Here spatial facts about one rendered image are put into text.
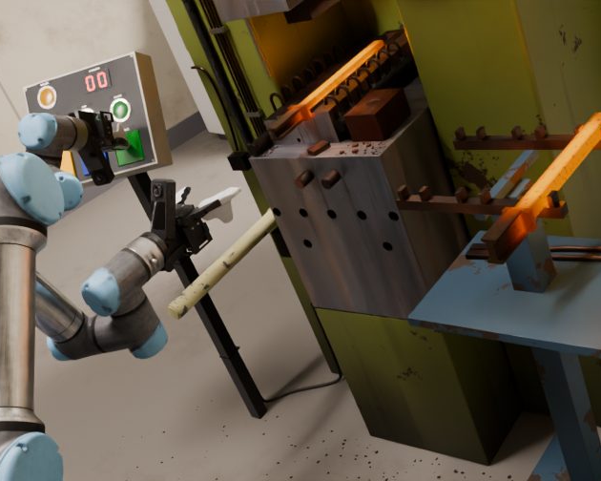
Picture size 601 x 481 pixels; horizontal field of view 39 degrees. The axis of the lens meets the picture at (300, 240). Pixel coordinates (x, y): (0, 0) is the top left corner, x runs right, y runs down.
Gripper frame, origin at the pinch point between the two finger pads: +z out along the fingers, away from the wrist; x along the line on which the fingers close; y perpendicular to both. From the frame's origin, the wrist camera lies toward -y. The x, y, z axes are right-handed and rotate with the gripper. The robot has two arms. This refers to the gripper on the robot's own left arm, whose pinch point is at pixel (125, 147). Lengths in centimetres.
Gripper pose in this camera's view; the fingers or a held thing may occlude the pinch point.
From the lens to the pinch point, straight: 210.6
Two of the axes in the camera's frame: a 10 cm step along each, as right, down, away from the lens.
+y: -2.0, -9.8, 0.1
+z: 3.4, -0.6, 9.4
